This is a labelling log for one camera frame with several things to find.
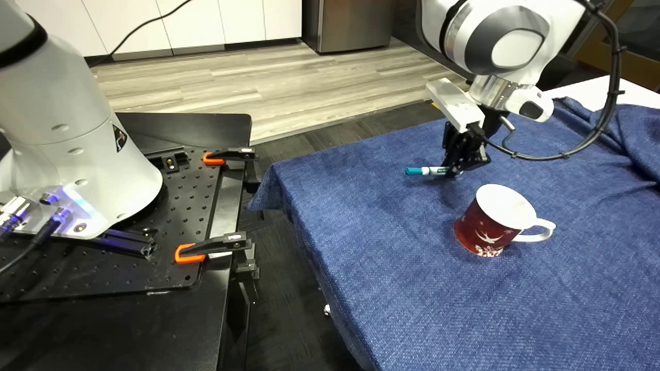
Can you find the dark base cable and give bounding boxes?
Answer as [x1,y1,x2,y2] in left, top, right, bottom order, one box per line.
[0,203,74,278]

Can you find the small black block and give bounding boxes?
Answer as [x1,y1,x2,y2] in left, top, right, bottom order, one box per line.
[151,150,191,172]

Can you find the black wall cable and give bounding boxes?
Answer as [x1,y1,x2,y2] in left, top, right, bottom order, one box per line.
[107,0,193,57]

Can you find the white marker teal caps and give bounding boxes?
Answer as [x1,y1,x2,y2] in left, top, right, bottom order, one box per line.
[403,162,457,178]

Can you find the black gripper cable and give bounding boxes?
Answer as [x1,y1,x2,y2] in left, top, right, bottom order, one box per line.
[481,0,624,164]

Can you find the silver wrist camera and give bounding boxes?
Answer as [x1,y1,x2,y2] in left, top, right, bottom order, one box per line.
[423,76,486,133]

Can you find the red mug white inside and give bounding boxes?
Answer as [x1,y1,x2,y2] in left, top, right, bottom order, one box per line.
[452,180,557,259]

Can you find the brown wooden frame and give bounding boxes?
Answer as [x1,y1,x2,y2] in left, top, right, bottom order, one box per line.
[548,0,660,90]

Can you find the black robot table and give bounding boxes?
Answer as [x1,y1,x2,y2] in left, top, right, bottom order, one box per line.
[0,110,264,371]

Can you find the stainless steel appliance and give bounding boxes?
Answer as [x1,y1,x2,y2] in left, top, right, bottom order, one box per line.
[300,0,395,55]

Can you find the orange handled black clamp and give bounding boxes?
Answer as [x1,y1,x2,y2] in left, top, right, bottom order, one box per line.
[170,231,261,283]
[200,145,260,191]

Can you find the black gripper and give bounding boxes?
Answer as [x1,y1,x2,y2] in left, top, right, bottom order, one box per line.
[438,110,504,176]

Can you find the blue fabric table cloth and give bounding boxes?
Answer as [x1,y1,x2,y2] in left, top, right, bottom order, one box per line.
[247,95,660,371]

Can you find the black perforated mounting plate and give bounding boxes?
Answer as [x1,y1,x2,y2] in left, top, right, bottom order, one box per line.
[0,145,243,304]

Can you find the white cabinets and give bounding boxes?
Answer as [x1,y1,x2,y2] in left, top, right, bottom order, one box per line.
[11,0,304,59]

